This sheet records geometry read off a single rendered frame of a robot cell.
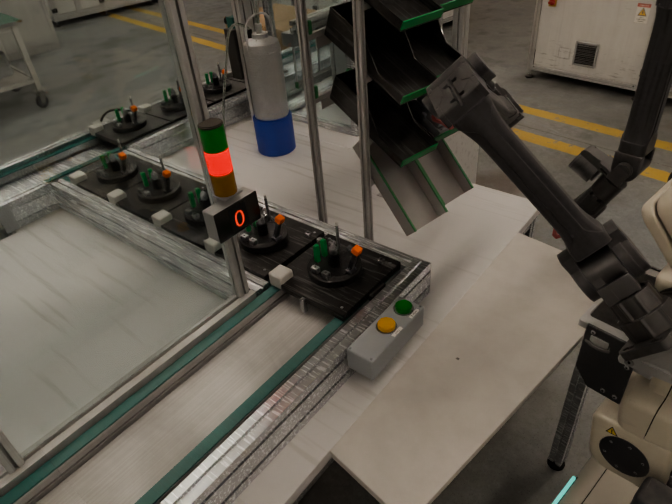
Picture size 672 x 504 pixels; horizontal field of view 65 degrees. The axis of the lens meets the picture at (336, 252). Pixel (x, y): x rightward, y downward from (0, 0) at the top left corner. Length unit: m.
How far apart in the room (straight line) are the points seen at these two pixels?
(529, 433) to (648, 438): 1.00
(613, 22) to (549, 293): 3.89
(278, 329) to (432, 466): 0.47
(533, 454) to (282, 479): 1.28
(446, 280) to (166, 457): 0.83
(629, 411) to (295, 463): 0.69
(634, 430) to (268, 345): 0.80
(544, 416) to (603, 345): 1.18
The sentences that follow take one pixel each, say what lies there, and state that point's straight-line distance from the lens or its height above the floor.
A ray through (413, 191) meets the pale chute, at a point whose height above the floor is 1.06.
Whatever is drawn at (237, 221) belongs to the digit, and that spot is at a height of 1.20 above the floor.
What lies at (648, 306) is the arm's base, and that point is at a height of 1.23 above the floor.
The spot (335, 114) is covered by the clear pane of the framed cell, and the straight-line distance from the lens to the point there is 2.34.
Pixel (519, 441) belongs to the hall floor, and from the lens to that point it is 2.23.
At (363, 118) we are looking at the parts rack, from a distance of 1.32.
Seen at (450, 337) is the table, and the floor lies 0.86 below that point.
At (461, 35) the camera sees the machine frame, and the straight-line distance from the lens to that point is 2.81.
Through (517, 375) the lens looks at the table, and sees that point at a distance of 1.27.
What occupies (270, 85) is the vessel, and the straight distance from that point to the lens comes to 2.09.
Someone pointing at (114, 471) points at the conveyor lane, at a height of 0.92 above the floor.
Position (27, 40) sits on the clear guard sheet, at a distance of 0.94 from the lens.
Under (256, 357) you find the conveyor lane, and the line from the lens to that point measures 1.24.
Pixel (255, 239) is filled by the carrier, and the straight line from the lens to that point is 1.44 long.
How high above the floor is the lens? 1.81
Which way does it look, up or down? 37 degrees down
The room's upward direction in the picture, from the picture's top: 5 degrees counter-clockwise
